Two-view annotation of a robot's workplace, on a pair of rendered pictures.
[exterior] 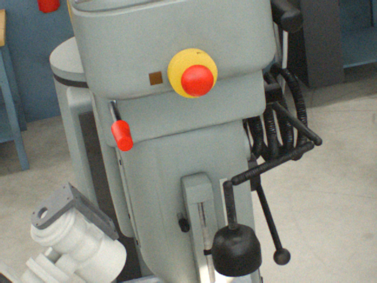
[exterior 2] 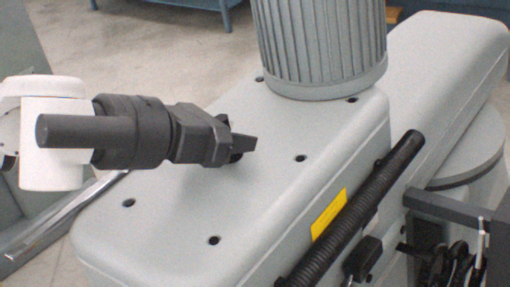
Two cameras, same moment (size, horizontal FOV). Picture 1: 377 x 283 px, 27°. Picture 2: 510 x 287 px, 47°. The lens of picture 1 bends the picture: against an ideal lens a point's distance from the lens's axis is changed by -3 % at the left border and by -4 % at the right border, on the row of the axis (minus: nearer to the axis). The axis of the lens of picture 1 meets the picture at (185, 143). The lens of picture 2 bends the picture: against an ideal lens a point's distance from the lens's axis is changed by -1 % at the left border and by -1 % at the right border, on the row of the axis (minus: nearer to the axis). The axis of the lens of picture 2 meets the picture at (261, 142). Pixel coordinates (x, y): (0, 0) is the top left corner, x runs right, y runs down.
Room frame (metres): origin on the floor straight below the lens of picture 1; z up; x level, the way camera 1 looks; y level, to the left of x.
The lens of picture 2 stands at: (0.78, -0.53, 2.35)
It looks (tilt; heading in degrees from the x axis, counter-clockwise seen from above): 35 degrees down; 51
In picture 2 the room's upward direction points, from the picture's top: 11 degrees counter-clockwise
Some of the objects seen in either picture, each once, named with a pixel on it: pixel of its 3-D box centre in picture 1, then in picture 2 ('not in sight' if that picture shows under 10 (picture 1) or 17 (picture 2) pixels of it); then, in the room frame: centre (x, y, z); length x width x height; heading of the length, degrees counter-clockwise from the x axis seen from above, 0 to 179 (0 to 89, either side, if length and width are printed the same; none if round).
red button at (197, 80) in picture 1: (196, 79); not in sight; (0.90, -0.03, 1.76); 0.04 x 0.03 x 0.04; 98
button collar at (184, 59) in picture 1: (192, 73); not in sight; (0.93, -0.02, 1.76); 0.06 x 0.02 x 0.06; 98
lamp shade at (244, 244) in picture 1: (235, 245); not in sight; (0.96, -0.05, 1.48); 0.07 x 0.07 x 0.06
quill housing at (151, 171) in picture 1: (188, 191); not in sight; (1.16, 0.01, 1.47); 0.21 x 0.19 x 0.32; 98
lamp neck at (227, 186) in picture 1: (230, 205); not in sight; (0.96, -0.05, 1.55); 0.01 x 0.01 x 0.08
